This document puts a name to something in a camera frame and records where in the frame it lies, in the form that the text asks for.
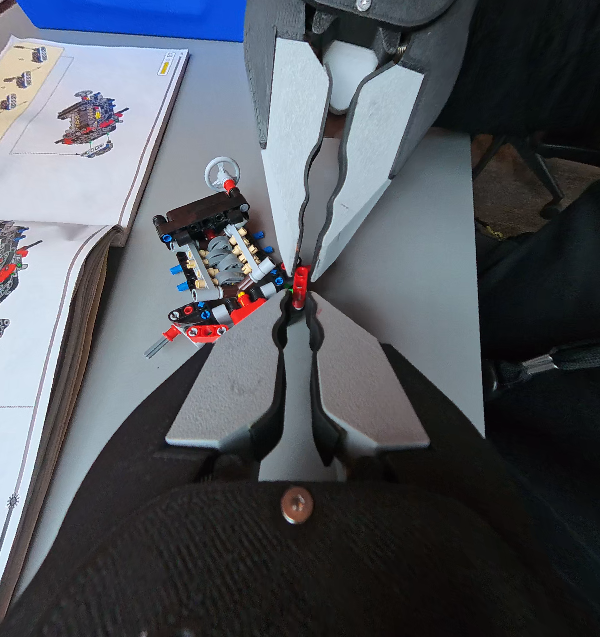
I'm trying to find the black strap with metal buckle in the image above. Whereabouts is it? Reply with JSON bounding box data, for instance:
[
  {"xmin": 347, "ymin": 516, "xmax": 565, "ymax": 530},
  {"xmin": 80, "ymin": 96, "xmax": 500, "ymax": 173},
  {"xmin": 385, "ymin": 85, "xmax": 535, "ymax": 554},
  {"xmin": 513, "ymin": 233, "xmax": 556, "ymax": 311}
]
[{"xmin": 483, "ymin": 337, "xmax": 600, "ymax": 390}]

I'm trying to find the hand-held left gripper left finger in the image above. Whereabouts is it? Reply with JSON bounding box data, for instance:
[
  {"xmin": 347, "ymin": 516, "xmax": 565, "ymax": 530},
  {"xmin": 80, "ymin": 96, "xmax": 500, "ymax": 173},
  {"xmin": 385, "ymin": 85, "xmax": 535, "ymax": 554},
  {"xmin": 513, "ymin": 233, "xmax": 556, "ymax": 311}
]
[{"xmin": 165, "ymin": 289, "xmax": 289, "ymax": 464}]

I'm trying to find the person's right forearm black sleeve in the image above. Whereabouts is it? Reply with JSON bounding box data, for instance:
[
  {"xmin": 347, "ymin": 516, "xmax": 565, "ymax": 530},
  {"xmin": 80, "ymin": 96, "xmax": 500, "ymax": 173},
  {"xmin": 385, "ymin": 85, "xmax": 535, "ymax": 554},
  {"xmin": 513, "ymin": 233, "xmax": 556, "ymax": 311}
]
[{"xmin": 437, "ymin": 0, "xmax": 600, "ymax": 146}]

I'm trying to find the blue plastic bin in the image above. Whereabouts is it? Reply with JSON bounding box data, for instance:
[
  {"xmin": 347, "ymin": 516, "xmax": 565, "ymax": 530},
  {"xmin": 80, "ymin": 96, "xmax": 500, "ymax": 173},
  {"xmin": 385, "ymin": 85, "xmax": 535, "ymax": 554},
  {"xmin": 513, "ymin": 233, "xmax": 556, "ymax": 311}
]
[{"xmin": 15, "ymin": 0, "xmax": 251, "ymax": 43}]

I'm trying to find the black office chair base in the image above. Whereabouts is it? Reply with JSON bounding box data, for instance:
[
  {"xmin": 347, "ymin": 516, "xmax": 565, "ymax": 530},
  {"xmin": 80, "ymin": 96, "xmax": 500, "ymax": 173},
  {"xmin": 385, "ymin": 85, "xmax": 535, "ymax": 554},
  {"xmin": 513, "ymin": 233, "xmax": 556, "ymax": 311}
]
[{"xmin": 472, "ymin": 130, "xmax": 600, "ymax": 221}]

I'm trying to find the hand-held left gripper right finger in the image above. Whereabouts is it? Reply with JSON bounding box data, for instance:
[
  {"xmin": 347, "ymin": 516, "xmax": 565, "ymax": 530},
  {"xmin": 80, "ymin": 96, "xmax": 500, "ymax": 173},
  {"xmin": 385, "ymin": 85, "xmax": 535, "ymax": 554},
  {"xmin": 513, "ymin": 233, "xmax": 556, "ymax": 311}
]
[{"xmin": 307, "ymin": 291, "xmax": 431, "ymax": 467}]

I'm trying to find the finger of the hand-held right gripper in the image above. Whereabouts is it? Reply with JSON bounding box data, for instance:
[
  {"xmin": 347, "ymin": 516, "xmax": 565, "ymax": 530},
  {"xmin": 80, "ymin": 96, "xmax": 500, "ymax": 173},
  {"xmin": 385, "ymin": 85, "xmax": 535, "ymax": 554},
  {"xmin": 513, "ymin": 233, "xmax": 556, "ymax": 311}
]
[
  {"xmin": 260, "ymin": 37, "xmax": 334, "ymax": 275},
  {"xmin": 312, "ymin": 62, "xmax": 425, "ymax": 283}
]

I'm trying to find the lego instruction booklet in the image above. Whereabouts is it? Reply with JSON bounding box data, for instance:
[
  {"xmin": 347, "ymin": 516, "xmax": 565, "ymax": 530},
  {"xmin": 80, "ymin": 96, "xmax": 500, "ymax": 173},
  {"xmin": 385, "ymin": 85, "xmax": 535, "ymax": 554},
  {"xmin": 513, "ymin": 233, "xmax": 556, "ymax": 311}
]
[{"xmin": 0, "ymin": 34, "xmax": 190, "ymax": 620}]

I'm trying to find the red lego beam piece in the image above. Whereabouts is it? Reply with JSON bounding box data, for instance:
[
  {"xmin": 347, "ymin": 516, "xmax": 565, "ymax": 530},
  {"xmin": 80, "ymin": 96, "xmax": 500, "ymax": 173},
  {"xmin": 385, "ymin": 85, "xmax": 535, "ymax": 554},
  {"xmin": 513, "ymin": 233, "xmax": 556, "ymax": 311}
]
[{"xmin": 290, "ymin": 265, "xmax": 311, "ymax": 310}]

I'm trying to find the lego vehicle chassis model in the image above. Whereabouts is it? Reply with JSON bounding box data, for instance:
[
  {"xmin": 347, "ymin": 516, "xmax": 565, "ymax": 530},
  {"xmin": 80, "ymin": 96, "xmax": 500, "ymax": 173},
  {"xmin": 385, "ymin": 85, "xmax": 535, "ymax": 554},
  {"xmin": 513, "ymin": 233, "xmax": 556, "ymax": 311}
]
[{"xmin": 144, "ymin": 156, "xmax": 302, "ymax": 360}]

